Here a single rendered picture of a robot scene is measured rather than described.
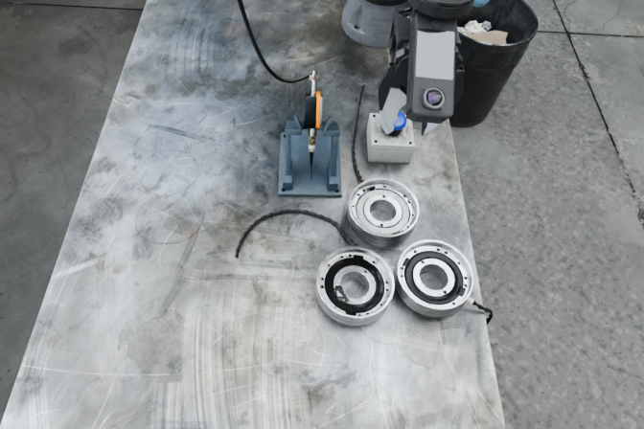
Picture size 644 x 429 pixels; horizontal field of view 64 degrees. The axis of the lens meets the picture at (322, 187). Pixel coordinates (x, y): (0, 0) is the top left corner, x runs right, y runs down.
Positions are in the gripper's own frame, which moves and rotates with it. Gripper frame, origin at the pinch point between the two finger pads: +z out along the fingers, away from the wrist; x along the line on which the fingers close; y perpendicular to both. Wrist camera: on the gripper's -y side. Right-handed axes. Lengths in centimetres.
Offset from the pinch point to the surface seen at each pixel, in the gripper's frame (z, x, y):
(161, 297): 16.4, 32.1, -17.4
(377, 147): 12.6, 1.8, 7.7
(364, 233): 13.0, 4.4, -8.1
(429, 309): 12.8, -3.7, -19.5
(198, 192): 16.4, 29.6, 0.1
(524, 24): 59, -62, 106
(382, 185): 13.4, 1.2, 0.9
